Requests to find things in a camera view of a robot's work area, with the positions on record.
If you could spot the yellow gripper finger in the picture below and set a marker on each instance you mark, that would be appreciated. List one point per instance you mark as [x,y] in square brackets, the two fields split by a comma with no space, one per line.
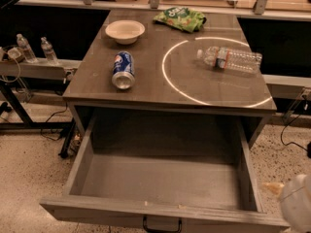
[274,188]

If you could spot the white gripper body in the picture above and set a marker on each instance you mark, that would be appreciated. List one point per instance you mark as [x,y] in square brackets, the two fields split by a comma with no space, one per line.
[297,199]

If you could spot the grey top drawer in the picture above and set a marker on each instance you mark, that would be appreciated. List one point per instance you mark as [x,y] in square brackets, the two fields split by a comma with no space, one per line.
[165,173]

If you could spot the grey drawer cabinet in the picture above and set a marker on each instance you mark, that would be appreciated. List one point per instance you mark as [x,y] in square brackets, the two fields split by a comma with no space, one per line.
[169,77]

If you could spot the clear plastic water bottle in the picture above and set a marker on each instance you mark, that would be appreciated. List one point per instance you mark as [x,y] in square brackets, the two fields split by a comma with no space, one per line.
[223,58]

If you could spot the blue pepsi can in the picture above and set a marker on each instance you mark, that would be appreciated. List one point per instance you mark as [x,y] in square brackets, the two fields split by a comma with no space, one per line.
[123,71]

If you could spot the green chip bag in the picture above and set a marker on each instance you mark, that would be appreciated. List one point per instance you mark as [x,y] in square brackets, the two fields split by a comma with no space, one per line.
[181,18]

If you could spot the white bowl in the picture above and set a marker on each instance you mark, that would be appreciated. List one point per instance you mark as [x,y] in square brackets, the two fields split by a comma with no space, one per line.
[125,32]

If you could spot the grey side bench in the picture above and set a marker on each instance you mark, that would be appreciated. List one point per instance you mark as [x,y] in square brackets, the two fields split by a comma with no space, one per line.
[39,70]

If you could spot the small water bottle right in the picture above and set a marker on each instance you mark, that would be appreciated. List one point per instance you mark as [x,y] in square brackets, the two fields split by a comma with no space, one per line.
[49,52]

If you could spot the small water bottle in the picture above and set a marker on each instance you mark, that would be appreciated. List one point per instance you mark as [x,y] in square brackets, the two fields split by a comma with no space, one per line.
[28,52]
[49,52]

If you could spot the small water bottle left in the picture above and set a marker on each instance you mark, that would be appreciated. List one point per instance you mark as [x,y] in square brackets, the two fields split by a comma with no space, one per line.
[28,52]

